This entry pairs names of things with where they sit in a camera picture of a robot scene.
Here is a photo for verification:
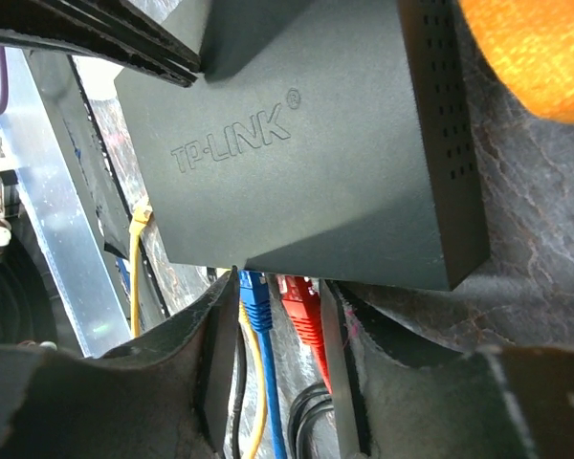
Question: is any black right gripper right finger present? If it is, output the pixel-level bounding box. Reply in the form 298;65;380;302
320;281;574;458

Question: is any red ethernet cable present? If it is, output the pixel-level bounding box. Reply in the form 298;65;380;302
276;274;334;396

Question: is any long yellow ethernet cable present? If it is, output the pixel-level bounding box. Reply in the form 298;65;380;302
128;203;269;459

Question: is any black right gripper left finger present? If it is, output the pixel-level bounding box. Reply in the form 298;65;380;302
0;270;239;458

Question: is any blue ethernet cable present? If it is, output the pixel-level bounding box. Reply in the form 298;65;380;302
237;270;288;459

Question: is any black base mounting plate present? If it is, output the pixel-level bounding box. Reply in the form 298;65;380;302
26;50;168;331

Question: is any orange Mickey Mouse pillow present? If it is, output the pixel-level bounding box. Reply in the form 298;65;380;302
459;1;574;123

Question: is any black ethernet cable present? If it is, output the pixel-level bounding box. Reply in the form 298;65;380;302
229;329;336;459

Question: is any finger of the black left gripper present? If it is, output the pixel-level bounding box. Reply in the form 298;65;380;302
0;0;201;87

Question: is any black network switch box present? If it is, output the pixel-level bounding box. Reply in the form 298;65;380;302
115;1;490;291

